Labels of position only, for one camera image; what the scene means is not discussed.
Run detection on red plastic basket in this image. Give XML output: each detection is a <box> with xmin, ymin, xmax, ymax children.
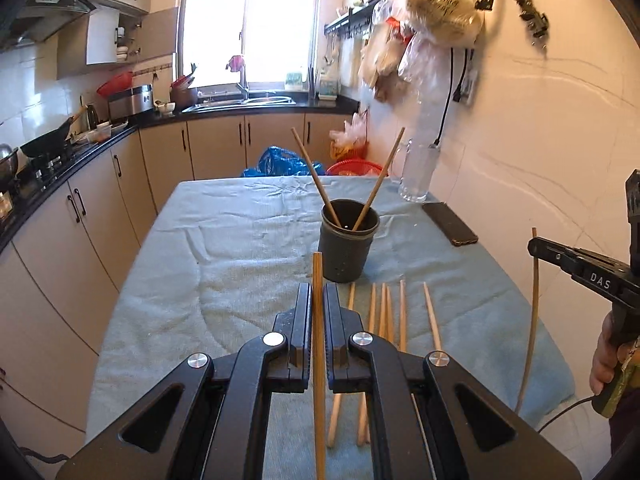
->
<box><xmin>325</xmin><ymin>158</ymin><xmax>385</xmax><ymax>179</ymax></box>

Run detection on white detergent bottle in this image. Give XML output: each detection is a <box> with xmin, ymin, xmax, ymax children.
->
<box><xmin>318</xmin><ymin>66</ymin><xmax>341</xmax><ymax>101</ymax></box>

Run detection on clear glass mug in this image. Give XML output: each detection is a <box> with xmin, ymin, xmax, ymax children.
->
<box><xmin>392</xmin><ymin>139</ymin><xmax>442</xmax><ymax>204</ymax></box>

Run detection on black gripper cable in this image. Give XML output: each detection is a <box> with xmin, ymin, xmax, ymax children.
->
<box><xmin>537</xmin><ymin>394</ymin><xmax>599</xmax><ymax>434</ymax></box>

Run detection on large clear plastic bag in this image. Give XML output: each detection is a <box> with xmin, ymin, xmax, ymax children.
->
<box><xmin>401</xmin><ymin>0</ymin><xmax>484</xmax><ymax>50</ymax></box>

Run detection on open wall cabinet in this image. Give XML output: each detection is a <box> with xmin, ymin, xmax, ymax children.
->
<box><xmin>56</xmin><ymin>6</ymin><xmax>180</xmax><ymax>80</ymax></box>

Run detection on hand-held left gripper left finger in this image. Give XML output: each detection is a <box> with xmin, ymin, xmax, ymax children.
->
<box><xmin>55</xmin><ymin>282</ymin><xmax>313</xmax><ymax>480</ymax></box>

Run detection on light wooden chopstick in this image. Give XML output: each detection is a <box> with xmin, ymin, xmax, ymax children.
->
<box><xmin>312</xmin><ymin>252</ymin><xmax>327</xmax><ymax>480</ymax></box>

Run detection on bunch of wooden chopsticks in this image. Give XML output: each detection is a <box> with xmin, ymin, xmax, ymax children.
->
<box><xmin>327</xmin><ymin>280</ymin><xmax>444</xmax><ymax>448</ymax></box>

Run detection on steel pot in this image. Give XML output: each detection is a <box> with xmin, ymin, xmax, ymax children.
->
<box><xmin>0</xmin><ymin>143</ymin><xmax>21</xmax><ymax>187</ymax></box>

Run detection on light blue towel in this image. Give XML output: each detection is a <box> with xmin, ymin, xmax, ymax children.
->
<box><xmin>85</xmin><ymin>175</ymin><xmax>577</xmax><ymax>480</ymax></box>

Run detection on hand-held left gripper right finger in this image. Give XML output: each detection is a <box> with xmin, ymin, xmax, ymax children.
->
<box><xmin>324</xmin><ymin>282</ymin><xmax>583</xmax><ymax>480</ymax></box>

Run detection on cluster of hanging plastic bags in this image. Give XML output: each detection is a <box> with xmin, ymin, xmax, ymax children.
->
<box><xmin>359</xmin><ymin>0</ymin><xmax>451</xmax><ymax>107</ymax></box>

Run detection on black power cable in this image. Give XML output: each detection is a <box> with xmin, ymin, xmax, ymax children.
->
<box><xmin>431</xmin><ymin>46</ymin><xmax>457</xmax><ymax>150</ymax></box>

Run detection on black countertop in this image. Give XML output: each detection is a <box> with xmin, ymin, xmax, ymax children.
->
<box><xmin>0</xmin><ymin>95</ymin><xmax>362</xmax><ymax>256</ymax></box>

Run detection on gas stove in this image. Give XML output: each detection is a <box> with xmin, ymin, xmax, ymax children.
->
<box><xmin>14</xmin><ymin>149</ymin><xmax>77</xmax><ymax>192</ymax></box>

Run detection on dark grey chopstick cup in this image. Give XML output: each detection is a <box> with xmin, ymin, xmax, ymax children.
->
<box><xmin>319</xmin><ymin>199</ymin><xmax>381</xmax><ymax>283</ymax></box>

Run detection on white cutting board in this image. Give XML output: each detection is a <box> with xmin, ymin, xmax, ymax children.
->
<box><xmin>341</xmin><ymin>39</ymin><xmax>364</xmax><ymax>97</ymax></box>

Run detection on range hood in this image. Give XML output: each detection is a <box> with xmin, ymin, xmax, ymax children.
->
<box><xmin>0</xmin><ymin>0</ymin><xmax>97</xmax><ymax>52</ymax></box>

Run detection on black wall rack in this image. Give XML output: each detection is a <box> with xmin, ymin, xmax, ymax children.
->
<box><xmin>324</xmin><ymin>0</ymin><xmax>387</xmax><ymax>42</ymax></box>

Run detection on plastic food container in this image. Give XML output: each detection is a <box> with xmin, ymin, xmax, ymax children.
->
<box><xmin>74</xmin><ymin>120</ymin><xmax>129</xmax><ymax>144</ymax></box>

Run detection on person's right hand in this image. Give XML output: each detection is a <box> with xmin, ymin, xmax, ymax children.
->
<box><xmin>589</xmin><ymin>310</ymin><xmax>624</xmax><ymax>397</ymax></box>

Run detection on steel sink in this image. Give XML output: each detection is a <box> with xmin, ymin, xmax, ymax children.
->
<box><xmin>182</xmin><ymin>95</ymin><xmax>297</xmax><ymax>114</ymax></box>

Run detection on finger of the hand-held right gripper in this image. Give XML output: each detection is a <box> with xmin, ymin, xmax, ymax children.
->
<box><xmin>527</xmin><ymin>236</ymin><xmax>629</xmax><ymax>307</ymax></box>

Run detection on black wok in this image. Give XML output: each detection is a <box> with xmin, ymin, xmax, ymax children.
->
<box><xmin>20</xmin><ymin>107</ymin><xmax>87</xmax><ymax>159</ymax></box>

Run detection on kitchen window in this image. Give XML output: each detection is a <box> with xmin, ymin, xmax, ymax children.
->
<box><xmin>179</xmin><ymin>0</ymin><xmax>322</xmax><ymax>92</ymax></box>

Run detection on orange trash bin with bag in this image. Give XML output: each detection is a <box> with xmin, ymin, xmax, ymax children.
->
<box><xmin>328</xmin><ymin>109</ymin><xmax>372</xmax><ymax>162</ymax></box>

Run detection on thin bent bamboo chopstick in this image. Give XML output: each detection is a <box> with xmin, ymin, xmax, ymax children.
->
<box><xmin>516</xmin><ymin>227</ymin><xmax>540</xmax><ymax>416</ymax></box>

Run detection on beige lower cabinets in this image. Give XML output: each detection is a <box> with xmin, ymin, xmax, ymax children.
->
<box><xmin>0</xmin><ymin>112</ymin><xmax>368</xmax><ymax>441</ymax></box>

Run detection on blue plastic bag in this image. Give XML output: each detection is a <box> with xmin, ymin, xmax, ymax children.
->
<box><xmin>242</xmin><ymin>145</ymin><xmax>327</xmax><ymax>179</ymax></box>

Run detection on brown pot with utensils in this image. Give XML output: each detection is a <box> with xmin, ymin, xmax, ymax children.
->
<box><xmin>169</xmin><ymin>63</ymin><xmax>199</xmax><ymax>109</ymax></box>

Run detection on stainless steel cooker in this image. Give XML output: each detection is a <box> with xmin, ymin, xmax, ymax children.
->
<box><xmin>107</xmin><ymin>84</ymin><xmax>154</xmax><ymax>121</ymax></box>

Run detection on red colander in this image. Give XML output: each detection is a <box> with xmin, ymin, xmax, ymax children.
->
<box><xmin>96</xmin><ymin>71</ymin><xmax>136</xmax><ymax>99</ymax></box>

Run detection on dark brown wooden chopstick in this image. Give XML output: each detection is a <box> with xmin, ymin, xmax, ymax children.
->
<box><xmin>352</xmin><ymin>126</ymin><xmax>406</xmax><ymax>232</ymax></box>
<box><xmin>291</xmin><ymin>127</ymin><xmax>343</xmax><ymax>230</ymax></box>

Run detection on white badge card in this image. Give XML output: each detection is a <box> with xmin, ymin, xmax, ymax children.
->
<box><xmin>459</xmin><ymin>66</ymin><xmax>479</xmax><ymax>107</ymax></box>

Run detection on steel faucet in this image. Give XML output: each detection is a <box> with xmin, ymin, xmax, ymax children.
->
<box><xmin>234</xmin><ymin>55</ymin><xmax>277</xmax><ymax>105</ymax></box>

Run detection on black smartphone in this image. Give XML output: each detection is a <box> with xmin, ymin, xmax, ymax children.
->
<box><xmin>421</xmin><ymin>201</ymin><xmax>480</xmax><ymax>247</ymax></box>

